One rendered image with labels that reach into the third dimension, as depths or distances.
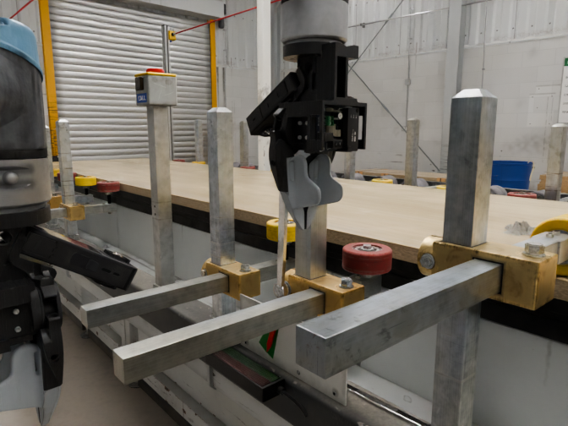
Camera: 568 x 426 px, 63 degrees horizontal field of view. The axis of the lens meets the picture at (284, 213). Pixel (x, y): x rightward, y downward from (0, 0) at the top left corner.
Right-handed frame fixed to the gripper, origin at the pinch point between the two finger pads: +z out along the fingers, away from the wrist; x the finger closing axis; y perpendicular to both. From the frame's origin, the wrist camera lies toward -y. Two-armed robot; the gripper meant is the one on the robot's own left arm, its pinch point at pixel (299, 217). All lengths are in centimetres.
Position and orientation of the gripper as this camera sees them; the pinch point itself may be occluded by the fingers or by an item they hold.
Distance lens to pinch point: 57.3
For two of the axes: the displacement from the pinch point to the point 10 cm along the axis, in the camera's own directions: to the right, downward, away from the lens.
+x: 7.7, -1.1, 6.3
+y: 6.4, 1.4, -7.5
